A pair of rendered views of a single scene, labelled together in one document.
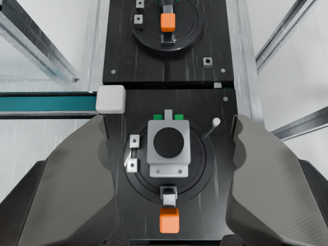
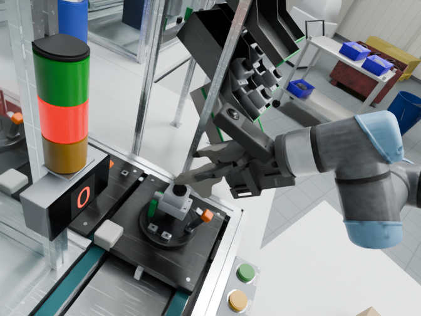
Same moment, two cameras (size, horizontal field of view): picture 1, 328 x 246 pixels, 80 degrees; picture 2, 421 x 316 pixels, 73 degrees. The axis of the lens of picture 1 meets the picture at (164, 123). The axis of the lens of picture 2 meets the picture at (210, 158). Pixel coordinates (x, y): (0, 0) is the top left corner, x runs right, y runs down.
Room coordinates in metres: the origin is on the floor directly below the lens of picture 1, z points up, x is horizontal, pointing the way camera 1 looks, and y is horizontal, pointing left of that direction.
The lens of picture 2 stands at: (-0.02, 0.41, 1.55)
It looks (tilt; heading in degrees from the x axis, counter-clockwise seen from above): 39 degrees down; 273
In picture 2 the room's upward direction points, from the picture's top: 22 degrees clockwise
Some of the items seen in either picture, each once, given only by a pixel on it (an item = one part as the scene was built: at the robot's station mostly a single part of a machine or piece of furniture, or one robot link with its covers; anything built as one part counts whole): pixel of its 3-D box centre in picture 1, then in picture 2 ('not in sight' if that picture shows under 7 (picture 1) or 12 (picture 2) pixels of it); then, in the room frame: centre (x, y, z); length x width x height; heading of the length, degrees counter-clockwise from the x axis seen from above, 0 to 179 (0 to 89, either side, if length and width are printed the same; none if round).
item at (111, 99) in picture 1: (112, 100); (108, 235); (0.14, 0.09, 0.97); 0.05 x 0.05 x 0.04; 87
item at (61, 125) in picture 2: not in sight; (64, 113); (0.16, 0.18, 1.33); 0.05 x 0.05 x 0.05
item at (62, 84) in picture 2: not in sight; (62, 73); (0.16, 0.18, 1.38); 0.05 x 0.05 x 0.05
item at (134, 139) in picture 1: (135, 141); (152, 229); (0.06, 0.05, 1.00); 0.02 x 0.01 x 0.02; 177
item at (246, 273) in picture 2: not in sight; (245, 273); (-0.18, 0.02, 0.96); 0.04 x 0.04 x 0.02
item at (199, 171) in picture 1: (168, 156); (168, 221); (0.03, 0.00, 0.98); 0.14 x 0.14 x 0.02
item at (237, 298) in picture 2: not in sight; (237, 300); (-0.18, 0.09, 0.96); 0.04 x 0.04 x 0.02
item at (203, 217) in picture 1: (168, 157); (167, 226); (0.03, 0.00, 0.96); 0.24 x 0.24 x 0.02; 87
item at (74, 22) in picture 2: not in sight; (67, 30); (0.80, -0.65, 0.99); 0.16 x 0.16 x 0.27
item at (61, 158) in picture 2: not in sight; (66, 145); (0.16, 0.18, 1.28); 0.05 x 0.05 x 0.05
